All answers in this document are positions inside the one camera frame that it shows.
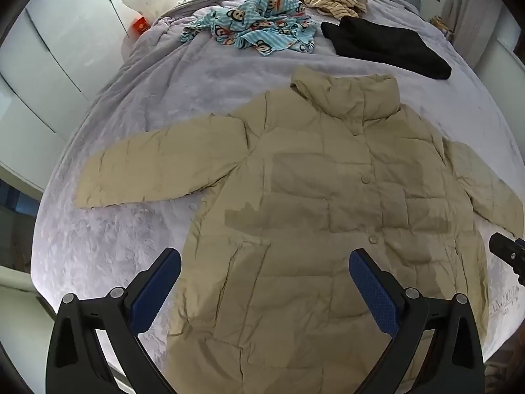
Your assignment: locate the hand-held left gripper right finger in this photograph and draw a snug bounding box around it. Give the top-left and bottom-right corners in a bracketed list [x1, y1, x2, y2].
[348, 248, 485, 394]

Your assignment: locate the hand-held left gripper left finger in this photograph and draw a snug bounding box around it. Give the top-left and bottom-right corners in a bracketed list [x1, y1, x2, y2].
[46, 248, 182, 394]

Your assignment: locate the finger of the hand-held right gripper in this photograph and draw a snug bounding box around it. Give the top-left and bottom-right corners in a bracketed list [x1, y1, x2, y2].
[488, 232, 525, 286]

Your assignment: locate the beige puffer jacket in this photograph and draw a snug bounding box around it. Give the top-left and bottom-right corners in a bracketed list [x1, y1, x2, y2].
[74, 67, 518, 394]

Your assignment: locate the lavender embossed blanket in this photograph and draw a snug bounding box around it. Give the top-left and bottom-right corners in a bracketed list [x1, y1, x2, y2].
[35, 0, 525, 394]

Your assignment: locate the grey curtain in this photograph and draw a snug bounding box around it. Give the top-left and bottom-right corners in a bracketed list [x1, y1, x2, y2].
[443, 0, 491, 70]

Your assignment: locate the black folded garment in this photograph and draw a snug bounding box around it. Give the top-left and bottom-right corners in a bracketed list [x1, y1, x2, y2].
[321, 15, 452, 80]

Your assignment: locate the white wardrobe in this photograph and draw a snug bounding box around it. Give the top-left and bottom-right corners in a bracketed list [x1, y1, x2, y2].
[0, 0, 138, 191]

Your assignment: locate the blue cartoon print cloth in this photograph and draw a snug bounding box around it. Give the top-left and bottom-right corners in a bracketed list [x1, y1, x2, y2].
[180, 0, 317, 57]

